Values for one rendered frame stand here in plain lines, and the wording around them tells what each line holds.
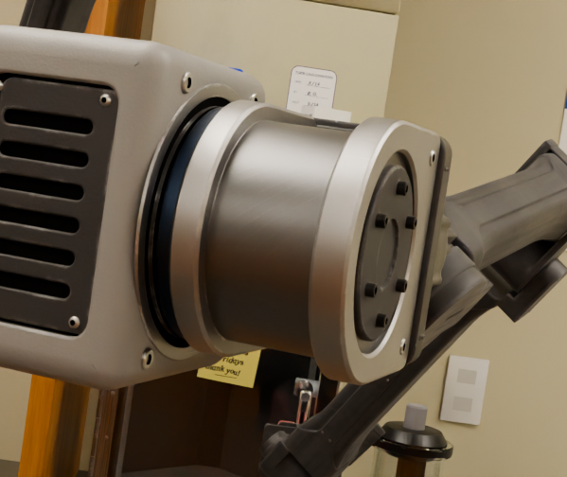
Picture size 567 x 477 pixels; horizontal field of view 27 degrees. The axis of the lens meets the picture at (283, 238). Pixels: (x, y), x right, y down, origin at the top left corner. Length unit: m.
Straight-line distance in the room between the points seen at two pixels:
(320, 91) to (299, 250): 1.10
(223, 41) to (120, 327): 1.10
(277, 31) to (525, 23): 0.62
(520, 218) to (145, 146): 0.43
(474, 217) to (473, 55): 1.25
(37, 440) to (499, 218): 0.85
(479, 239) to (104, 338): 0.35
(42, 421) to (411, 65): 0.90
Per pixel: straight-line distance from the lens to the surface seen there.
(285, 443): 1.29
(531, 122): 2.07
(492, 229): 0.83
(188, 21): 1.59
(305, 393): 1.54
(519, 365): 2.10
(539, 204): 0.94
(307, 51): 1.59
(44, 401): 1.54
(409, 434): 1.53
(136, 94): 0.51
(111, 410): 1.61
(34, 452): 1.55
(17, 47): 0.54
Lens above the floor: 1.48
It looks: 3 degrees down
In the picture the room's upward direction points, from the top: 9 degrees clockwise
